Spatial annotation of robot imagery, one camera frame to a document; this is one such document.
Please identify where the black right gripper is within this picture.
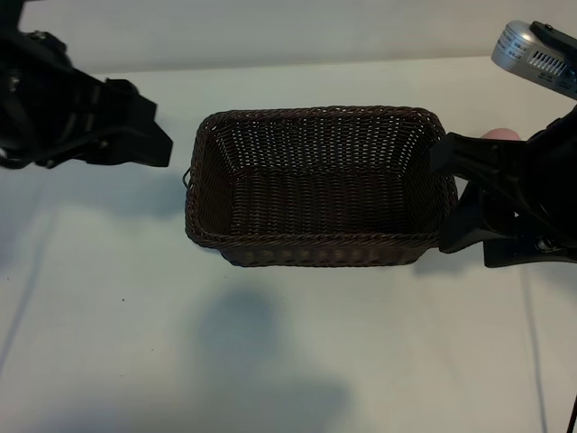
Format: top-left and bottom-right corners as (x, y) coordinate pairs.
(430, 103), (577, 270)

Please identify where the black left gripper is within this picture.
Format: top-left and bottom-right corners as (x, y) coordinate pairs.
(0, 30), (175, 170)

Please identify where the pink peach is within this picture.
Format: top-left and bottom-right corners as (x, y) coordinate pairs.
(480, 127), (522, 142)

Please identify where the dark brown wicker basket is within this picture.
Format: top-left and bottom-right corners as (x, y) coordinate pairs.
(184, 106), (459, 269)

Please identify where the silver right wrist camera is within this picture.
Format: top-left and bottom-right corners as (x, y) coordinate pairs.
(490, 21), (577, 100)

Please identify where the black right camera bracket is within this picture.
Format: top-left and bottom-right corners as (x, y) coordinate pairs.
(529, 20), (577, 87)

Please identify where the thin dark hanging cable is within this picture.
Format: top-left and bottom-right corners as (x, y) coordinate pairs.
(566, 387), (577, 433)

